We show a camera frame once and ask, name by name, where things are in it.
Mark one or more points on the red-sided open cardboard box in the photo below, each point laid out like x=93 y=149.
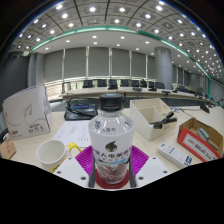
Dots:
x=196 y=146

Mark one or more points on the white open cardboard box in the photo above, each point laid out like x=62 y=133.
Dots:
x=143 y=121

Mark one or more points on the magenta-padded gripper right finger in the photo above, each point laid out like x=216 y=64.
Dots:
x=151 y=170

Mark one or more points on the white remote control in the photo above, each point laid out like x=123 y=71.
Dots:
x=175 y=155

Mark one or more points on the row of black office chairs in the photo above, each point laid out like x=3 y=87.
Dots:
x=112 y=83

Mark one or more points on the white copy paper carton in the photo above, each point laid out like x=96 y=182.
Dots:
x=26 y=113

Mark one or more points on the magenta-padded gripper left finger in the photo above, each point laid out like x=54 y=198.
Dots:
x=70 y=170

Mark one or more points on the long curved conference desk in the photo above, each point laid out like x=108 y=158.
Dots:
x=86 y=91

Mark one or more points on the clear white-labelled drink bottle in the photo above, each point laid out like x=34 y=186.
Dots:
x=110 y=133

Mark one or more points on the group of ceiling lights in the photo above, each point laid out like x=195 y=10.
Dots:
x=92 y=9

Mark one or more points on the grey stapler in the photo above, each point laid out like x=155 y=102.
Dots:
x=204 y=135

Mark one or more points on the white printed paper sheet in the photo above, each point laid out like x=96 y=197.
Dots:
x=71 y=133

